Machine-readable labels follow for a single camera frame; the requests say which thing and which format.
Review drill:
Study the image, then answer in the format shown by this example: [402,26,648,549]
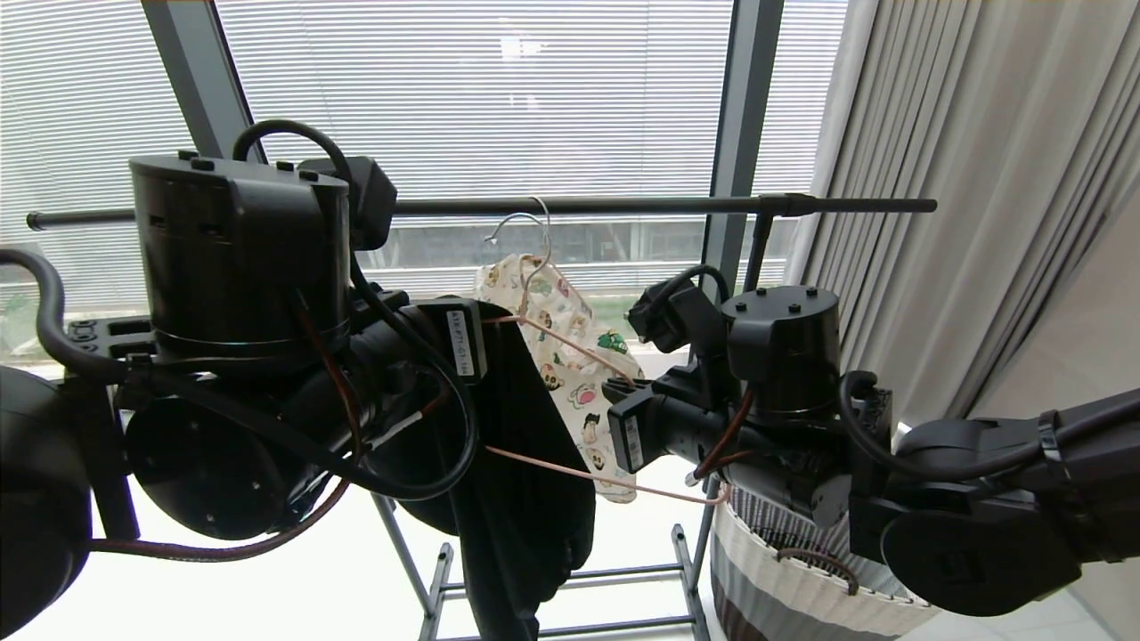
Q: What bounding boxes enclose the black clothes rack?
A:
[27,191,939,641]

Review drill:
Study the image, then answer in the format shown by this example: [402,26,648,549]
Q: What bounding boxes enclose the cream printed garment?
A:
[472,254,645,505]

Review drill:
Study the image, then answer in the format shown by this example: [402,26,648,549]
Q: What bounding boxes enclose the black cable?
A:
[349,258,482,502]
[232,118,357,192]
[655,264,733,308]
[837,370,1063,483]
[0,247,148,385]

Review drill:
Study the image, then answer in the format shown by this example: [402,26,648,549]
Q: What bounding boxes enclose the window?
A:
[0,0,849,375]

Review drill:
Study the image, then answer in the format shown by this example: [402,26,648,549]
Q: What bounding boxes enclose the pink clothes hanger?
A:
[530,196,571,288]
[481,212,733,507]

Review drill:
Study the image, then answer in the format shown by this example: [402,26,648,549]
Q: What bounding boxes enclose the black garment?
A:
[392,298,598,641]

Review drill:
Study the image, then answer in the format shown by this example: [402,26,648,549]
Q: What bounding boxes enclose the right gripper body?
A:
[606,374,760,475]

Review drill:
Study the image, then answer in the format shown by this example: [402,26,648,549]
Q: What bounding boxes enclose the beige curtain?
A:
[784,0,1140,430]

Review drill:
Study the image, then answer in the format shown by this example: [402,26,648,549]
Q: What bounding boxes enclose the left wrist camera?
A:
[298,156,399,253]

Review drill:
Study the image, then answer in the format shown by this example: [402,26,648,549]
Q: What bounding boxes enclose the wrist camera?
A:
[298,156,399,253]
[626,276,731,359]

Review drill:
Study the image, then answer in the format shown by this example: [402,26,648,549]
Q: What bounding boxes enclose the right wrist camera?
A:
[626,276,731,359]

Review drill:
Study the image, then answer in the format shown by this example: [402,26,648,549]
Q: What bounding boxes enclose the white laundry basket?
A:
[710,485,941,641]

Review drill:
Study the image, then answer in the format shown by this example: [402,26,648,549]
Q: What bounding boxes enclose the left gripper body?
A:
[350,298,493,430]

